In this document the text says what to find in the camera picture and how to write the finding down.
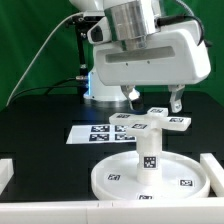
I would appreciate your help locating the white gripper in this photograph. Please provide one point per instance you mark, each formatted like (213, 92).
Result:
(172, 57)

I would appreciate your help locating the white cross-shaped table base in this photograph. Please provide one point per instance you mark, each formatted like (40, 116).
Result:
(155, 119)

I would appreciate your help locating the white round table top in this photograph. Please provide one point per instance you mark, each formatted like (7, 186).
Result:
(115, 178)

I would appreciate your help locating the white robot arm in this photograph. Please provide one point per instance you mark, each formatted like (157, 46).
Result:
(135, 44)

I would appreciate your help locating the white marker sheet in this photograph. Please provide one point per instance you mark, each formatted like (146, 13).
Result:
(98, 134)

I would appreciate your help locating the white U-shaped obstacle fence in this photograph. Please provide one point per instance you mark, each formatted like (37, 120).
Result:
(177, 211)

